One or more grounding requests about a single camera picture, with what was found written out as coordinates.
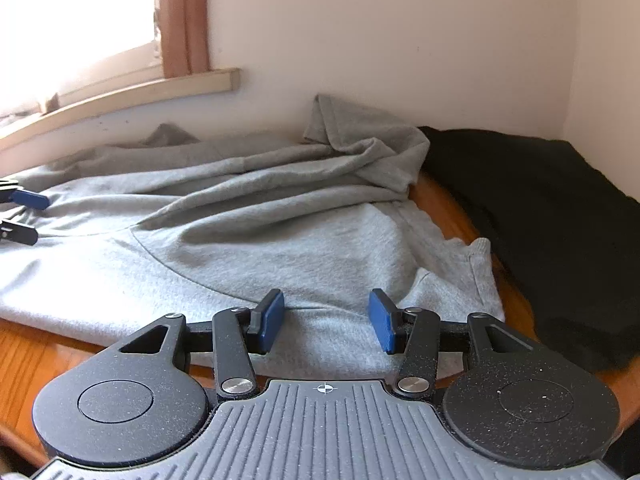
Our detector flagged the grey sweatshirt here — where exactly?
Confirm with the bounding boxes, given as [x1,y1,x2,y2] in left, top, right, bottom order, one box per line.
[0,93,507,382]

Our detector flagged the beige window sill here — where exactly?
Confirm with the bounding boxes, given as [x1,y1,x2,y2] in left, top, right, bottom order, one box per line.
[0,67,242,152]

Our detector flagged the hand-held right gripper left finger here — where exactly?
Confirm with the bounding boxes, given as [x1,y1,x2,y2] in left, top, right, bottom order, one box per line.
[120,289,286,400]

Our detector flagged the black folded garment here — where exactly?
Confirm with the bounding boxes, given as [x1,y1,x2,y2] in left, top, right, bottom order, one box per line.
[417,126,640,375]

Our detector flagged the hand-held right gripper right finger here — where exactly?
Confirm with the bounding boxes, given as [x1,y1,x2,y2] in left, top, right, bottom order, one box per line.
[369,289,538,401]

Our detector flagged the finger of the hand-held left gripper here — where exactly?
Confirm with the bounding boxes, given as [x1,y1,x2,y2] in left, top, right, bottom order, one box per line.
[0,178,51,210]
[0,218,40,247]

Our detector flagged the white framed window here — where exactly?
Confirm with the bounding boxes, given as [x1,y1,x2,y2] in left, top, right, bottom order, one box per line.
[0,0,166,117]

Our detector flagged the wooden window trim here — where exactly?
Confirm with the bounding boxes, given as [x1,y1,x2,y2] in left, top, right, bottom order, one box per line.
[154,0,211,79]

